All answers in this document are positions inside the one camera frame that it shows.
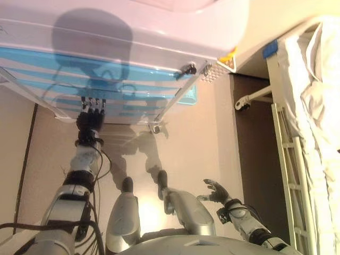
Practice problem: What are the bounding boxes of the silver left robot leg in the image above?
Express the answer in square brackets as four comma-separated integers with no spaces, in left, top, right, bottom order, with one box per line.
[106,176,141,253]

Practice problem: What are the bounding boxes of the black cart lock key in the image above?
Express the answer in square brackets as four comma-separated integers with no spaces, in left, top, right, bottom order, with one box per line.
[174,63,198,80]

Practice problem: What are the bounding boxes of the blue bed corner clip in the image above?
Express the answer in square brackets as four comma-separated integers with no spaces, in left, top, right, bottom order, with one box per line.
[262,40,279,58]

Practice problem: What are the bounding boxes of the white hospital bed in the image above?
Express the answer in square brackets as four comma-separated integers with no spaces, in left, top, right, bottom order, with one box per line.
[233,15,340,255]

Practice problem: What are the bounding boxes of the blue front cart drawer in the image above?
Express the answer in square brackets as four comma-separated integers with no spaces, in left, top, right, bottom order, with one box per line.
[39,89,172,107]

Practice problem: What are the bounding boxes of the silver cart side latch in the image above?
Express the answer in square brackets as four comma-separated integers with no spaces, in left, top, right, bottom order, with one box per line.
[201,61,213,77]

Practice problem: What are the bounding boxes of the light blue waste bin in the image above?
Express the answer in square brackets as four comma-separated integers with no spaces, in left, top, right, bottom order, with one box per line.
[177,84,199,106]

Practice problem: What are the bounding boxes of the white perforated side basket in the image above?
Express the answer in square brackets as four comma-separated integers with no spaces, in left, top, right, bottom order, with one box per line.
[203,57,237,83]

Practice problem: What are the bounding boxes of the yellow sharps container red lid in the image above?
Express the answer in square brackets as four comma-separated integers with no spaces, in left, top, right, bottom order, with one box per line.
[218,47,237,63]

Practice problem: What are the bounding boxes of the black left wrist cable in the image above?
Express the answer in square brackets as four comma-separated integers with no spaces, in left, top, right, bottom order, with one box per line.
[91,144,112,192]

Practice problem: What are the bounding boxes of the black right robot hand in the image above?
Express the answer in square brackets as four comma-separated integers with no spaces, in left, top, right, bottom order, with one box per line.
[197,178,232,205]

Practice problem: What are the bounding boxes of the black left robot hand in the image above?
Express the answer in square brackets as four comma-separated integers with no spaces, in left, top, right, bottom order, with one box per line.
[75,97,107,144]

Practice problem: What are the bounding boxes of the grey robot torso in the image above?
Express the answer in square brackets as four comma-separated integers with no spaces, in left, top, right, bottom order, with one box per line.
[124,233,301,255]

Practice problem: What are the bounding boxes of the white medical cart blue drawers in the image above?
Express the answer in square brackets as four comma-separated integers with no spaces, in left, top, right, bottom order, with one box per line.
[0,0,250,135]

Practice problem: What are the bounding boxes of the bed caster wheel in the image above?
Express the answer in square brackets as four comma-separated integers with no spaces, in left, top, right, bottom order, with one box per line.
[233,96,252,111]

